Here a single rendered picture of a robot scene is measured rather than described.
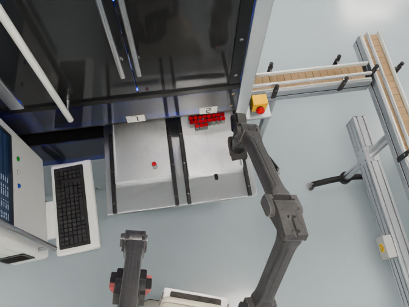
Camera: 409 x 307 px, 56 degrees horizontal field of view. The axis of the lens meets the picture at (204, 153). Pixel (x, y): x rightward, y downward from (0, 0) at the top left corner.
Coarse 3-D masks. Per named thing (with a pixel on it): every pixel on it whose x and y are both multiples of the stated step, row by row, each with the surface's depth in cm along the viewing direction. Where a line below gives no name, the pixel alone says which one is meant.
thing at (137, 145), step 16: (112, 128) 188; (128, 128) 192; (144, 128) 192; (160, 128) 192; (128, 144) 188; (144, 144) 188; (160, 144) 188; (128, 160) 185; (144, 160) 185; (160, 160) 185; (128, 176) 182; (144, 176) 182; (160, 176) 178
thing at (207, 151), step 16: (224, 112) 196; (208, 128) 192; (224, 128) 192; (192, 144) 189; (208, 144) 189; (224, 144) 189; (192, 160) 185; (208, 160) 185; (224, 160) 186; (240, 160) 184
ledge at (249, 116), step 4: (248, 108) 197; (268, 108) 197; (248, 112) 196; (268, 112) 196; (248, 116) 195; (252, 116) 195; (256, 116) 195; (260, 116) 195; (264, 116) 196; (268, 116) 196; (248, 120) 196
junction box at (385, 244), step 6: (378, 240) 211; (384, 240) 205; (390, 240) 206; (378, 246) 212; (384, 246) 205; (390, 246) 204; (384, 252) 206; (390, 252) 203; (396, 252) 203; (384, 258) 207; (390, 258) 206
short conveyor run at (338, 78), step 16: (272, 64) 194; (336, 64) 202; (352, 64) 198; (256, 80) 198; (272, 80) 198; (288, 80) 193; (304, 80) 194; (320, 80) 198; (336, 80) 199; (352, 80) 199; (368, 80) 199; (272, 96) 197; (288, 96) 202; (304, 96) 204
